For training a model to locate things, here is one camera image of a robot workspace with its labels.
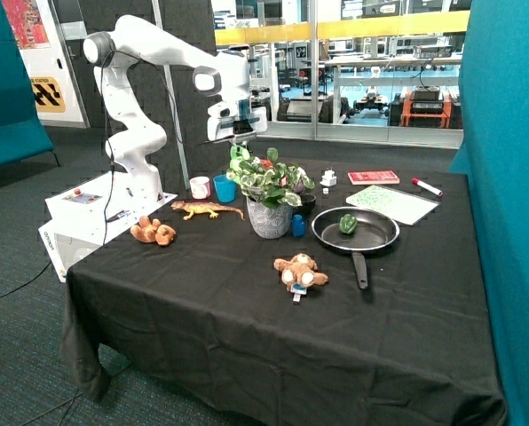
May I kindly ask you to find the black tablecloth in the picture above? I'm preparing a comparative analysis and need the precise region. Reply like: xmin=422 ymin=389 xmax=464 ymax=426
xmin=60 ymin=171 xmax=508 ymax=425

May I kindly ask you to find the red white marker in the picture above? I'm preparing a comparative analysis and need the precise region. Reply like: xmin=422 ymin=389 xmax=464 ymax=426
xmin=412 ymin=177 xmax=443 ymax=197

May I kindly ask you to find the teal sofa left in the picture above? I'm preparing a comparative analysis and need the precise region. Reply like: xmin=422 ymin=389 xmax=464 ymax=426
xmin=0 ymin=2 xmax=54 ymax=166

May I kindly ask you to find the red book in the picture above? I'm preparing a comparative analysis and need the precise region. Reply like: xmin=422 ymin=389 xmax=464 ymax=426
xmin=347 ymin=170 xmax=400 ymax=185

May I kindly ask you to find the brown teddy bear front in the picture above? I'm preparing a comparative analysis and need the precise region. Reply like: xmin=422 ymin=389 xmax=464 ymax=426
xmin=273 ymin=253 xmax=328 ymax=304

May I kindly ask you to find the white pink cup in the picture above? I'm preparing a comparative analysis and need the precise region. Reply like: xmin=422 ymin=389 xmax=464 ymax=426
xmin=189 ymin=176 xmax=211 ymax=200

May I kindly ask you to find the green patterned notebook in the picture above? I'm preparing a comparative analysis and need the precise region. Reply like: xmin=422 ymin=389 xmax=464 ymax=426
xmin=345 ymin=185 xmax=440 ymax=225

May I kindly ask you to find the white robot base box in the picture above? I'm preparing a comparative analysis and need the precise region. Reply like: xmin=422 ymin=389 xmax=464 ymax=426
xmin=39 ymin=171 xmax=177 ymax=282

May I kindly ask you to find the potted plant in grey pot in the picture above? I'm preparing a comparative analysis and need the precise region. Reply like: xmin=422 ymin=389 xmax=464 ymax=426
xmin=226 ymin=147 xmax=315 ymax=239

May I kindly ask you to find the orange toy lizard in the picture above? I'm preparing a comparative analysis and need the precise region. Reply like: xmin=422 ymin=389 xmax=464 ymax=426
xmin=170 ymin=201 xmax=245 ymax=220

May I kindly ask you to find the green toy watering can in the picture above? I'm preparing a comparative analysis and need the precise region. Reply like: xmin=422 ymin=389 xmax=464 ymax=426
xmin=229 ymin=144 xmax=251 ymax=170

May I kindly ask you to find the teal partition right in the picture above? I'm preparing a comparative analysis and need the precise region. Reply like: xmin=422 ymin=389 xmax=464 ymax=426
xmin=450 ymin=1 xmax=529 ymax=425

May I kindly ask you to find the green toy bell pepper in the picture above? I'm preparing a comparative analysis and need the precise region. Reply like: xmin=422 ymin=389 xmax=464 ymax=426
xmin=338 ymin=214 xmax=358 ymax=235

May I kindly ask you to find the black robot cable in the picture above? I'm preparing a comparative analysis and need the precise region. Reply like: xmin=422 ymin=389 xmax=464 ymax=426
xmin=99 ymin=48 xmax=212 ymax=248

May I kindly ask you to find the black small bowl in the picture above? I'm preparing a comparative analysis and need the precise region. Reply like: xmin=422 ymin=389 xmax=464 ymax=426
xmin=296 ymin=193 xmax=316 ymax=217

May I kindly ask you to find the black frying pan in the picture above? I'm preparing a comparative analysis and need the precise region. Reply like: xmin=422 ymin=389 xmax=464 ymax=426
xmin=311 ymin=206 xmax=400 ymax=290

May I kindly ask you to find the blue plastic cup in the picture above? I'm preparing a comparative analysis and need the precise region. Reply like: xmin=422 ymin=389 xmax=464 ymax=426
xmin=213 ymin=174 xmax=236 ymax=203

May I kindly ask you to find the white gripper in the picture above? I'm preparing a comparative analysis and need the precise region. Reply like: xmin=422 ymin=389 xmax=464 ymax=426
xmin=207 ymin=100 xmax=268 ymax=142

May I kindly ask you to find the white power adapter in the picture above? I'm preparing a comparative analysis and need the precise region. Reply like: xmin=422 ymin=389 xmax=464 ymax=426
xmin=320 ymin=169 xmax=337 ymax=187

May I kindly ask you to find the orange plush toy left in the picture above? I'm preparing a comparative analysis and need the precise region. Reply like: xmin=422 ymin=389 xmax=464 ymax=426
xmin=130 ymin=216 xmax=177 ymax=247

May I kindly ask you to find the blue toy block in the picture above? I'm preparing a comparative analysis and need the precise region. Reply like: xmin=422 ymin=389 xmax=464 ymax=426
xmin=291 ymin=214 xmax=306 ymax=237

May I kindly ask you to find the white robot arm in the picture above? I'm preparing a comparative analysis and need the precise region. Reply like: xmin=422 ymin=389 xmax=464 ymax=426
xmin=83 ymin=15 xmax=268 ymax=202

